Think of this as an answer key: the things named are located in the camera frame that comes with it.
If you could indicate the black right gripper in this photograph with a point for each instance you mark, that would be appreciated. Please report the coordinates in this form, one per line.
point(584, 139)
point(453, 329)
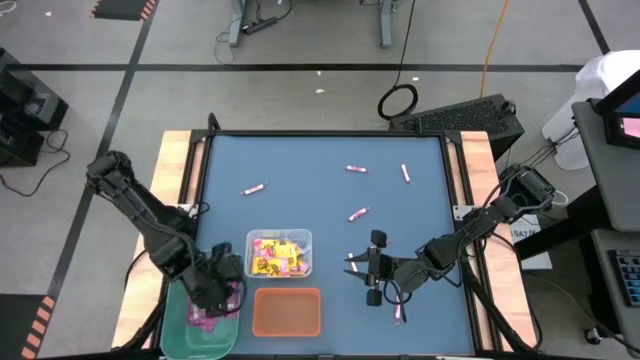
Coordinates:
point(382, 270)

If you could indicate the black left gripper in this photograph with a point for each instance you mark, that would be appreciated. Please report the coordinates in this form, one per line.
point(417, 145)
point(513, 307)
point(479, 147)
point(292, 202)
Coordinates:
point(217, 280)

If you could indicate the pink Skittles candy packet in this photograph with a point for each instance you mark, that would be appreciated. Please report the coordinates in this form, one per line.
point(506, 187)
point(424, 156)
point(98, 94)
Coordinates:
point(210, 326)
point(196, 315)
point(232, 299)

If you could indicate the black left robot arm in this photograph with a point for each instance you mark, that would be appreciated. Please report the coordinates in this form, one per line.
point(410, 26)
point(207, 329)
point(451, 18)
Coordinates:
point(145, 215)

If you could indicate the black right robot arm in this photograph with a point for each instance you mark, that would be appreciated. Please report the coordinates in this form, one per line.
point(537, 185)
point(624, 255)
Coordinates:
point(480, 225)

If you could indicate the green plastic bin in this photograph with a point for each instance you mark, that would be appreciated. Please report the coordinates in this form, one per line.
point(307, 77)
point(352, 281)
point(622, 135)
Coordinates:
point(180, 340)

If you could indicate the clear plastic bin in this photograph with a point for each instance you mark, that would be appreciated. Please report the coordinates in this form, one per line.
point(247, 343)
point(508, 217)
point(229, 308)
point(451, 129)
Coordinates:
point(280, 235)

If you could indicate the orange plastic bin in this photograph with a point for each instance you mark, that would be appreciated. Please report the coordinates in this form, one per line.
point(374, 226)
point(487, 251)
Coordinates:
point(287, 312)

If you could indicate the white paper label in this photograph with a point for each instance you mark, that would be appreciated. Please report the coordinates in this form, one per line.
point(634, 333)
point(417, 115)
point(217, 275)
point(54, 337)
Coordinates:
point(537, 260)

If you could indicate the black computer tower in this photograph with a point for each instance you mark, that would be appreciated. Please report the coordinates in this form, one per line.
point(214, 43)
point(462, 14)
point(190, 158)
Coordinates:
point(460, 120)

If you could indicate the black orange striped floor mat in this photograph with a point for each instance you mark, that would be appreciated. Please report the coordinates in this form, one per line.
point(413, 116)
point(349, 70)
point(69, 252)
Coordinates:
point(15, 325)
point(125, 9)

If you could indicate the grey desk leg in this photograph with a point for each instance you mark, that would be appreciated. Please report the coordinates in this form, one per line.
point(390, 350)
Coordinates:
point(385, 22)
point(236, 22)

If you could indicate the black equipment cart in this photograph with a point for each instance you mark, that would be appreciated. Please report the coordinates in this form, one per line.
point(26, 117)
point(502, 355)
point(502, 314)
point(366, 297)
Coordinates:
point(25, 110)

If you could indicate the grey desk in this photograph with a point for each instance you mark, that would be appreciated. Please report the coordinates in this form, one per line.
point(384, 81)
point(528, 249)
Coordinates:
point(610, 185)

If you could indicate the black power strip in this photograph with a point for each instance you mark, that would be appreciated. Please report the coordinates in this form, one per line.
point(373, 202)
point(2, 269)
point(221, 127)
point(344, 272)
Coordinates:
point(260, 25)

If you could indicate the black keyboard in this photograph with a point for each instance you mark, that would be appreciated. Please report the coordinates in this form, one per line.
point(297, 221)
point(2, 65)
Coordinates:
point(630, 277)

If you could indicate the black computer monitor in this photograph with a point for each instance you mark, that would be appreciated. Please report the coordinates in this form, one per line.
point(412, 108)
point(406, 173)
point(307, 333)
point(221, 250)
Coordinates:
point(617, 107)

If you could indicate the white fabric cover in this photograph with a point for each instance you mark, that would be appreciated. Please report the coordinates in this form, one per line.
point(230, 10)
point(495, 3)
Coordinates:
point(600, 75)

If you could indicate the grey metal bracket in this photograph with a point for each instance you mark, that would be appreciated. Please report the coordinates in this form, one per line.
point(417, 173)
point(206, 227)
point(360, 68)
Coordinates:
point(461, 212)

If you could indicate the black aluminium table frame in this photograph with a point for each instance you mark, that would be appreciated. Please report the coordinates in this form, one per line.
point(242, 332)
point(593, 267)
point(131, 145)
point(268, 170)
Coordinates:
point(325, 133)

